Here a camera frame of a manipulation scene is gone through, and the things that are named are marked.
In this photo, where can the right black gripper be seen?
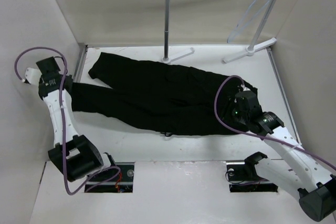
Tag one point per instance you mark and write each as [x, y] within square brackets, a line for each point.
[232, 103]

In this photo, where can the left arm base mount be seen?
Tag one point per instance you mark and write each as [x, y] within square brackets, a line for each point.
[110, 182]

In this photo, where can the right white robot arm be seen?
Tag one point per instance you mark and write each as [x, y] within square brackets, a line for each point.
[312, 185]

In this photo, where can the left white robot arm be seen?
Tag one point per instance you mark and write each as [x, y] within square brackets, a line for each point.
[73, 154]

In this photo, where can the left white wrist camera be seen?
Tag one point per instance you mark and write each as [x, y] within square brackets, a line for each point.
[32, 76]

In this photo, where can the light blue plastic hanger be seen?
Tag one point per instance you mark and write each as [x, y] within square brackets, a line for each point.
[251, 13]

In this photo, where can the white metal clothes rack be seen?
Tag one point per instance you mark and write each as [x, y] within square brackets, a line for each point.
[250, 50]

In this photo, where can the black trousers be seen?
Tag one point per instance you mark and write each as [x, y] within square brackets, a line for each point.
[149, 95]

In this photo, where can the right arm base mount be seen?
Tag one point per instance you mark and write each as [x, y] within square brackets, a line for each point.
[242, 180]

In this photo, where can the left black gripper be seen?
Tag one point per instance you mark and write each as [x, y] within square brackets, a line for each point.
[70, 81]

